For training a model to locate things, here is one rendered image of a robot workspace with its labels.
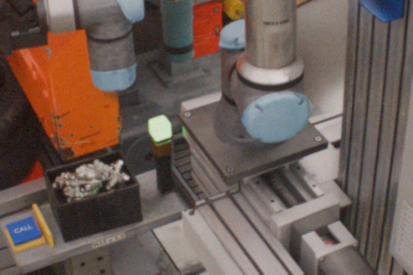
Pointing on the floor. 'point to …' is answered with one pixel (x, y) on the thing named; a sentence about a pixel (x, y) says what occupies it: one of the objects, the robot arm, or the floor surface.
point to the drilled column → (90, 263)
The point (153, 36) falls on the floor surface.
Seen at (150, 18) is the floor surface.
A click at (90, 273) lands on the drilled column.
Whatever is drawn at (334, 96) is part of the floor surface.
